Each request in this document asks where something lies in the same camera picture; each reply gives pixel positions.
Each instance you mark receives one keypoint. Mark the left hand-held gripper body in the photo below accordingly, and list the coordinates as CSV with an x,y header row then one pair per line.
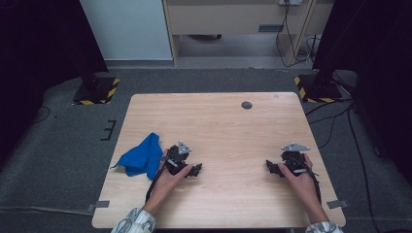
x,y
176,157

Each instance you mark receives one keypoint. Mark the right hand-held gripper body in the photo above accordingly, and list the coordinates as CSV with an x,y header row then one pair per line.
x,y
293,158

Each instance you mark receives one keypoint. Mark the blue cloth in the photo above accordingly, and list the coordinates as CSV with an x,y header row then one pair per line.
x,y
142,158

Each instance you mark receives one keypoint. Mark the person's right hand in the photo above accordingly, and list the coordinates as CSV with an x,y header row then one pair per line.
x,y
301,184

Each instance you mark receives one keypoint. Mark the person's left hand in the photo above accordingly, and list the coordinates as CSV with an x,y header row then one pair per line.
x,y
166,184

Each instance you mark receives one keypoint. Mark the grey tape strip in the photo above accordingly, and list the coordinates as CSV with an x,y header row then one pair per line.
x,y
98,205
337,204

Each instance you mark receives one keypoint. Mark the grey round table grommet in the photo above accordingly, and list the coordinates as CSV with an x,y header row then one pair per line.
x,y
247,105

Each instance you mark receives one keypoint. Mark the striped black stand base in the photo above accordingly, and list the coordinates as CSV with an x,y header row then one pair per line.
x,y
97,92
319,90

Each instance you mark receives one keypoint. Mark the black curtain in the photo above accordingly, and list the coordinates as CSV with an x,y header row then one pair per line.
x,y
42,48
372,48

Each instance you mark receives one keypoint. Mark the white panel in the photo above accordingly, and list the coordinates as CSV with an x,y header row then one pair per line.
x,y
129,29

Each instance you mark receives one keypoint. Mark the light wooden desk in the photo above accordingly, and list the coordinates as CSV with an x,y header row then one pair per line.
x,y
226,16

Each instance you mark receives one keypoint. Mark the white power strip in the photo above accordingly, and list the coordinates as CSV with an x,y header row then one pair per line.
x,y
290,2

